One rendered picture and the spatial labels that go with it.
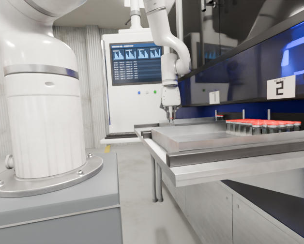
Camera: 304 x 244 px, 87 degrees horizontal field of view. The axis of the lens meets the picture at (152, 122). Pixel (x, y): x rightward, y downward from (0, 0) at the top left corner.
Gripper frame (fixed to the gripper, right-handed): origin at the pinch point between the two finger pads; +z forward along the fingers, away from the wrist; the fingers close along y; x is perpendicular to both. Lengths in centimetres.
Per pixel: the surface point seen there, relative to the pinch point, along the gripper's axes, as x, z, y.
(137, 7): -45, -82, 9
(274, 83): 41.0, -9.8, -20.0
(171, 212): -57, 94, -16
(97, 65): -375, -128, 75
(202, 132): 30.1, 5.3, -1.5
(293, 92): 47, -7, -20
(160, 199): -47, 73, -3
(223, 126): 30.2, 3.5, -9.8
